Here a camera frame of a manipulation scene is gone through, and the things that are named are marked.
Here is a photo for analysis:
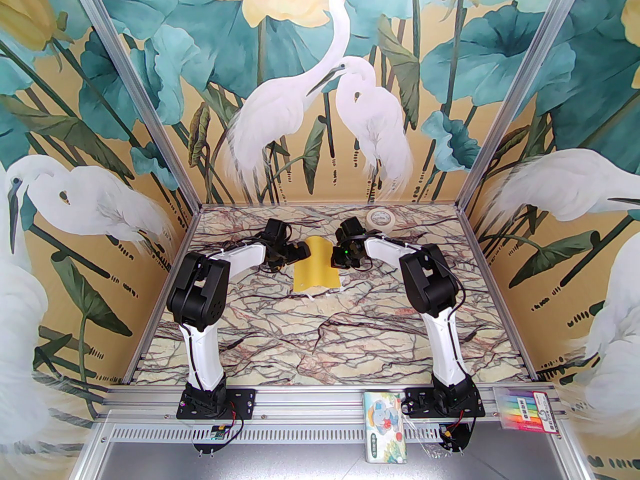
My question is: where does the yellow paper sheet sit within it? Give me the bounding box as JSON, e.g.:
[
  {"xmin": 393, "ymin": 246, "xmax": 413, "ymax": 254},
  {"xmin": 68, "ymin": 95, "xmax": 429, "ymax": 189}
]
[{"xmin": 292, "ymin": 235, "xmax": 344, "ymax": 294}]

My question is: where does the white masking tape roll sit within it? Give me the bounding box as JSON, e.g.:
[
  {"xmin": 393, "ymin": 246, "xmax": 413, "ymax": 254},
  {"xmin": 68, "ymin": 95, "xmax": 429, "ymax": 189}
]
[{"xmin": 366, "ymin": 208, "xmax": 397, "ymax": 230}]

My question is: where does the cartoon elephant tissue pack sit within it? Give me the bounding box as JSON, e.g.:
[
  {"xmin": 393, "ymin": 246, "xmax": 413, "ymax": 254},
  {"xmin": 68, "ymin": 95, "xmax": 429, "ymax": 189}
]
[{"xmin": 362, "ymin": 392, "xmax": 408, "ymax": 464}]

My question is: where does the perforated metal strip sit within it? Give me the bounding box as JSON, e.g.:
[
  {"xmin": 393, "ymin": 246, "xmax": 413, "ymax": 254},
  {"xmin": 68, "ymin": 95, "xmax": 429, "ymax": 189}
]
[{"xmin": 100, "ymin": 422, "xmax": 561, "ymax": 444}]

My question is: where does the coloured marker pen pack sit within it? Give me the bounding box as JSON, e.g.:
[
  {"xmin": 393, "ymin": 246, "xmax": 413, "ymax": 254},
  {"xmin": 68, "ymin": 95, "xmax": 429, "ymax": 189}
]
[{"xmin": 492, "ymin": 387, "xmax": 563, "ymax": 436}]

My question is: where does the aluminium side frame rail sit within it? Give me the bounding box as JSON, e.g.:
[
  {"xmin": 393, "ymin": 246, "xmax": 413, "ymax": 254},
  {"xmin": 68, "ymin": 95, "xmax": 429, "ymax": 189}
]
[
  {"xmin": 121, "ymin": 207, "xmax": 203, "ymax": 385},
  {"xmin": 457, "ymin": 207, "xmax": 541, "ymax": 384}
]

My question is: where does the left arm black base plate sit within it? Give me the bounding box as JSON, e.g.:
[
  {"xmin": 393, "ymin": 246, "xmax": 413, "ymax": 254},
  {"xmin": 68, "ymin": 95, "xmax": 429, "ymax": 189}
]
[{"xmin": 177, "ymin": 388, "xmax": 257, "ymax": 421}]

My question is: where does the aluminium front frame rail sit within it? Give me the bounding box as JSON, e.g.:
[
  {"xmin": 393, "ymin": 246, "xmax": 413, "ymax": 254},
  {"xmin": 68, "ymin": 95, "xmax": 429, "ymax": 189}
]
[{"xmin": 97, "ymin": 382, "xmax": 571, "ymax": 425}]

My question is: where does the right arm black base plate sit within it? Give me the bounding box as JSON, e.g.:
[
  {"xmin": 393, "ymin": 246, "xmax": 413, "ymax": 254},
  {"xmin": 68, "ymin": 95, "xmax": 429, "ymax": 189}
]
[{"xmin": 402, "ymin": 387, "xmax": 487, "ymax": 419}]

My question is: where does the aluminium frame post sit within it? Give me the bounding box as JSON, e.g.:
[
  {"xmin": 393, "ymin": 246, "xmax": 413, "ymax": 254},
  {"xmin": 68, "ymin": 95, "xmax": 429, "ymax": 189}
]
[
  {"xmin": 459, "ymin": 0, "xmax": 592, "ymax": 208},
  {"xmin": 64, "ymin": 0, "xmax": 203, "ymax": 208}
]

